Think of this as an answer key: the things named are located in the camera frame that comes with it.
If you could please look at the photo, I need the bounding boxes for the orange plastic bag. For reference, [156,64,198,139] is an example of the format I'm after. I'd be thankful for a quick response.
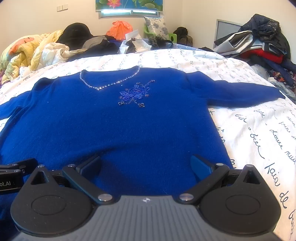
[106,20,134,42]

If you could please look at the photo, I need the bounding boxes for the green plastic chair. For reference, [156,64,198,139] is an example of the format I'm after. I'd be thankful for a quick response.
[144,24,177,44]

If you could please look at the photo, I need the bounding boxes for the floral pillow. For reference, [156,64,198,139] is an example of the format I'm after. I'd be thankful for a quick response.
[144,16,171,38]

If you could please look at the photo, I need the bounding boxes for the yellow floral quilt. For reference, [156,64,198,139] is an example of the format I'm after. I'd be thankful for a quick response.
[0,30,78,73]

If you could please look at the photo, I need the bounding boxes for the dark patterned cloth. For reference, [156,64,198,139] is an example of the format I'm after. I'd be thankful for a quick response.
[248,57,296,93]

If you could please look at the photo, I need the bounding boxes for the window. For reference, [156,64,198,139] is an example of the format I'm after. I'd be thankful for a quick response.
[98,8,164,19]

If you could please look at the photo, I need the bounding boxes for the blue beaded sweater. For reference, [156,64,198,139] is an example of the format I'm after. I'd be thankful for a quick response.
[0,65,286,232]

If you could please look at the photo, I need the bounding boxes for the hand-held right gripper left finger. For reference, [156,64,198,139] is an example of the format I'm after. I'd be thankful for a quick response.
[30,155,113,206]

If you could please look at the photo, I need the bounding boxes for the grey white garment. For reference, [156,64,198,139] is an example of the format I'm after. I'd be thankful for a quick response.
[213,30,255,59]

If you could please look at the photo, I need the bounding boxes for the black cloth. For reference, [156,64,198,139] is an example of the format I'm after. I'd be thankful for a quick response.
[57,22,94,50]

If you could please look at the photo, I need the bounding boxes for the red garment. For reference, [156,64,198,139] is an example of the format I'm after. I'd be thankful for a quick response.
[240,48,284,65]

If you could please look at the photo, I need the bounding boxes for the white script-printed bed sheet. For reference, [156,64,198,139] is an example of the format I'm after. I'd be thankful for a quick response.
[0,45,296,241]

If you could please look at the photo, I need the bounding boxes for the brown plush bag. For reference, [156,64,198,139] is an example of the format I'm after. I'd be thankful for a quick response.
[173,27,194,46]

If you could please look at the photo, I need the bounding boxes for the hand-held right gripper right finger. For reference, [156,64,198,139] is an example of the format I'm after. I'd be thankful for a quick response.
[178,154,265,206]

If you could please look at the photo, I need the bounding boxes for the grey wall panel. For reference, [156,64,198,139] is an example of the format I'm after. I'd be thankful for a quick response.
[216,19,244,42]

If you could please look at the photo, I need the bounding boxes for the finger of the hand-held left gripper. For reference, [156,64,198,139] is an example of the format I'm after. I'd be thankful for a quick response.
[0,158,39,178]

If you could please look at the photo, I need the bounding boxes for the dark navy garment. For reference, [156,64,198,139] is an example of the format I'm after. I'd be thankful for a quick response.
[67,40,121,61]

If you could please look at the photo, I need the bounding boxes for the lotus flower picture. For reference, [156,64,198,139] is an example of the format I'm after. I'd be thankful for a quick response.
[95,0,164,12]

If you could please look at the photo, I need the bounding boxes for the clear plastic bags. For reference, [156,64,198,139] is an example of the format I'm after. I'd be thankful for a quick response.
[119,29,152,54]

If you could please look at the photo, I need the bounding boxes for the dark padded jacket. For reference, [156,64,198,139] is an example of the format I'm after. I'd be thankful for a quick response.
[240,13,291,59]

